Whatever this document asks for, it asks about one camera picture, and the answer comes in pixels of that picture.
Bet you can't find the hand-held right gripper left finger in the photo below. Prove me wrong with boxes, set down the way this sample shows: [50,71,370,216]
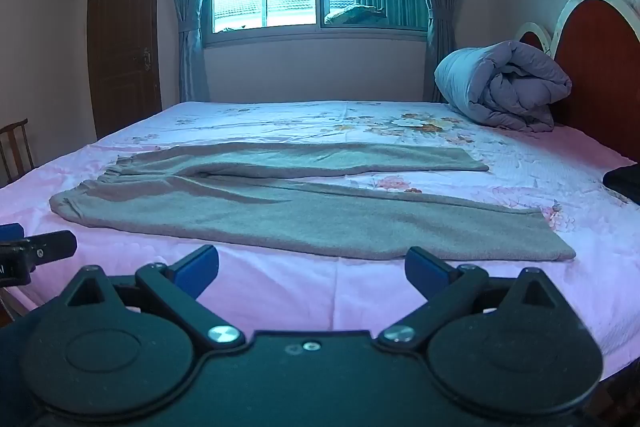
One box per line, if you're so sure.
[66,245,246,350]

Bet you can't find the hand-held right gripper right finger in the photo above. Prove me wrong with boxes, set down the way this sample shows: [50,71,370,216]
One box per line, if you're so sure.
[377,246,572,351]

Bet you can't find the grey knit pants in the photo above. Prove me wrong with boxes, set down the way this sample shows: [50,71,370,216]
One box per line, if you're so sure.
[49,142,577,262]

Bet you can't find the wooden chair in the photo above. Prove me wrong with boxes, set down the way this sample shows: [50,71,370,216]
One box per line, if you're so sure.
[0,118,36,188]

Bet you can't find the bed with pink floral sheet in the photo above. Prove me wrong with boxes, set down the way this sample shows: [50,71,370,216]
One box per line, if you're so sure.
[0,99,640,380]

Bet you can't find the rolled purple quilt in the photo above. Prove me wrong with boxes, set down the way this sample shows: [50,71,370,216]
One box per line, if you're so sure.
[434,40,573,132]

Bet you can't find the dark cloth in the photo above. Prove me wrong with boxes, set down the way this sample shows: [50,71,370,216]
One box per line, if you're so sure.
[602,166,640,206]

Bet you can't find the brown wooden door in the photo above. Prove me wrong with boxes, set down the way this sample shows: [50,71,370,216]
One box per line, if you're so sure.
[87,0,166,140]

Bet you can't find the grey-blue curtain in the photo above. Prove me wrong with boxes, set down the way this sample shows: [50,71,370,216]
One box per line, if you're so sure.
[165,0,221,102]
[407,0,458,104]

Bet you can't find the red wooden headboard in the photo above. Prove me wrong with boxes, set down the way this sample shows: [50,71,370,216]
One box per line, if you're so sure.
[515,0,640,162]

